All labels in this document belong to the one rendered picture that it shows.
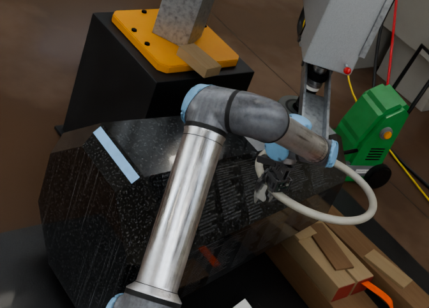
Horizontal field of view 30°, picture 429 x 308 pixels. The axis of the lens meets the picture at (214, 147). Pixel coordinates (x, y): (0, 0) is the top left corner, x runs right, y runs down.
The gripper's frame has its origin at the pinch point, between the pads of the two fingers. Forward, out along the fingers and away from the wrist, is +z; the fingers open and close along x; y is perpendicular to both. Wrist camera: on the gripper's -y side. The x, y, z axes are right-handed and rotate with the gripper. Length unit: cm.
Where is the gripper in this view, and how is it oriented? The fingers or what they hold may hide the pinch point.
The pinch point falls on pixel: (262, 198)
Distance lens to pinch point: 294.3
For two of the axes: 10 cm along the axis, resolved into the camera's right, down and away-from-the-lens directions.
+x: 8.4, -0.3, 5.4
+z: -3.1, 8.0, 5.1
